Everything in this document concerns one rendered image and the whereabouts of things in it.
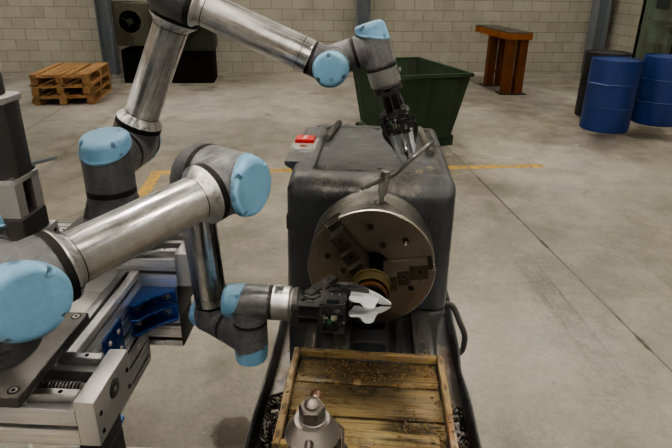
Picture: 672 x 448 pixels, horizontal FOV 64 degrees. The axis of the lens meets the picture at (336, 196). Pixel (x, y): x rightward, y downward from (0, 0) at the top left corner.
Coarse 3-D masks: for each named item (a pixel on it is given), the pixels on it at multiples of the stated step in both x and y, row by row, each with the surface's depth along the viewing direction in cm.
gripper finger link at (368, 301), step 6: (354, 294) 117; (360, 294) 117; (366, 294) 117; (372, 294) 117; (378, 294) 118; (354, 300) 116; (360, 300) 116; (366, 300) 116; (372, 300) 116; (378, 300) 117; (384, 300) 117; (366, 306) 114; (372, 306) 114
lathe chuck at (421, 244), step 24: (336, 216) 132; (360, 216) 128; (384, 216) 127; (408, 216) 130; (312, 240) 136; (360, 240) 130; (384, 240) 130; (408, 240) 129; (312, 264) 134; (336, 264) 133; (408, 288) 134; (384, 312) 137; (408, 312) 137
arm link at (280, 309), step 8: (280, 288) 117; (288, 288) 117; (272, 296) 115; (280, 296) 115; (288, 296) 115; (272, 304) 115; (280, 304) 115; (288, 304) 115; (272, 312) 115; (280, 312) 115; (288, 312) 115; (280, 320) 117; (288, 320) 117
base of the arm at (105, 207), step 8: (136, 184) 134; (128, 192) 130; (136, 192) 133; (88, 200) 129; (96, 200) 128; (104, 200) 127; (112, 200) 128; (120, 200) 129; (128, 200) 130; (88, 208) 130; (96, 208) 128; (104, 208) 128; (112, 208) 128; (88, 216) 131; (96, 216) 128
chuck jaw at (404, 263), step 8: (384, 264) 130; (392, 264) 129; (400, 264) 129; (408, 264) 128; (416, 264) 128; (424, 264) 127; (432, 264) 131; (384, 272) 126; (392, 272) 126; (400, 272) 126; (408, 272) 126; (416, 272) 128; (424, 272) 128; (392, 280) 125; (400, 280) 127; (408, 280) 127; (392, 288) 125
